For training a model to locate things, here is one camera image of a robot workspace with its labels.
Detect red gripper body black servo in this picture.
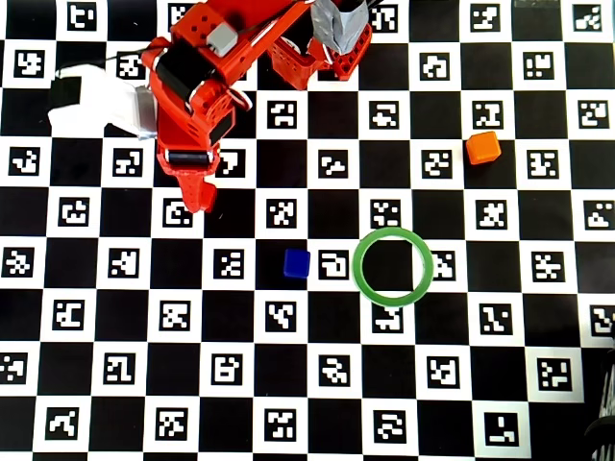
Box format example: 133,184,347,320
152,88,237,167

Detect red gripper finger with black pad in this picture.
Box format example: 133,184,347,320
160,161,216,215

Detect blue cube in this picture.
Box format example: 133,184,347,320
282,248,312,279

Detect orange cube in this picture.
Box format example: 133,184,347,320
464,131,503,166

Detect red robot base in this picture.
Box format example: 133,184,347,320
268,36,374,91

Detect checkerboard marker mat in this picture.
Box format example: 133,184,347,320
0,0,615,461

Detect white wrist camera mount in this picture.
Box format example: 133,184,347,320
46,64,160,141

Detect gray duct tape wad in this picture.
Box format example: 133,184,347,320
310,0,371,54

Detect green ring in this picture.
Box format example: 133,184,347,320
352,227,435,308

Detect black camera stand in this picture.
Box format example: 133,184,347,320
583,335,615,461

